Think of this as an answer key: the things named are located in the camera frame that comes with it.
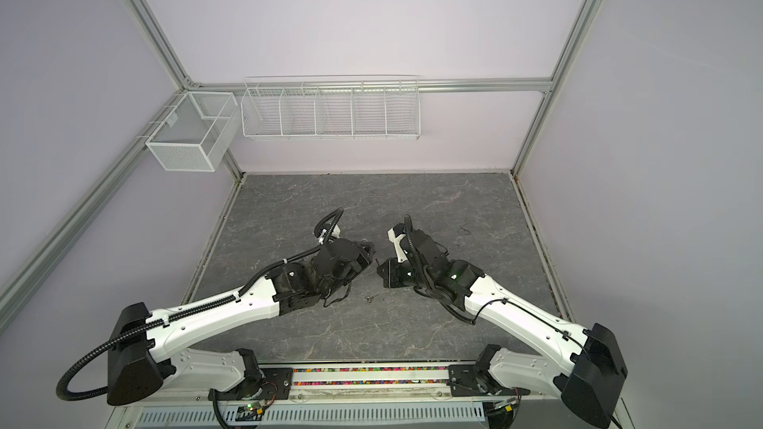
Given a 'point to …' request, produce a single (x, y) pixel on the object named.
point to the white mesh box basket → (200, 134)
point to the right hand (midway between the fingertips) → (377, 272)
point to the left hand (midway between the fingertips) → (375, 252)
